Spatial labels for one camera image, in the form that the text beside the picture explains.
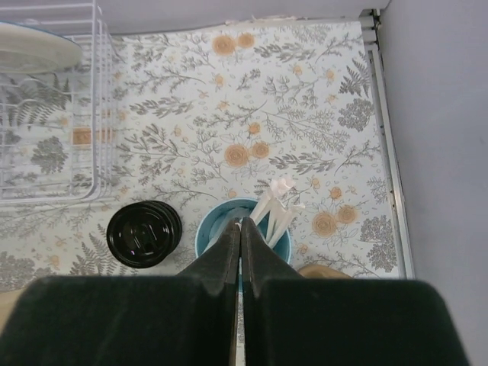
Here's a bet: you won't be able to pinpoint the brown cardboard cup carriers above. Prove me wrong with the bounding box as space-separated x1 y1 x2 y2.
297 264 352 279

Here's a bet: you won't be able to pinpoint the cream ceramic plate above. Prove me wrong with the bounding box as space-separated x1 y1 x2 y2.
1 21 83 74

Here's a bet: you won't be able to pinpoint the white wire dish rack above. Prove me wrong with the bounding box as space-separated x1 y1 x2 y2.
1 1 116 205

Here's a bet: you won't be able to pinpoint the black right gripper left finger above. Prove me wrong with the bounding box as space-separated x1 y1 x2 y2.
1 220 241 365

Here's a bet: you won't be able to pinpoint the blue cup holder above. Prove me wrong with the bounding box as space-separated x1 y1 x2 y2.
194 197 293 264

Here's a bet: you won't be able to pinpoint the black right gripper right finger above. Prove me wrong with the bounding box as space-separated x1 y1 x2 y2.
240 218 468 365

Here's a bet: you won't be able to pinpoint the floral table mat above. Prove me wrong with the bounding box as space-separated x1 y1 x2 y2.
1 21 408 292

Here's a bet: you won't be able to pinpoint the stack of black lids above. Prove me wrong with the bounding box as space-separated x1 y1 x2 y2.
106 201 183 269

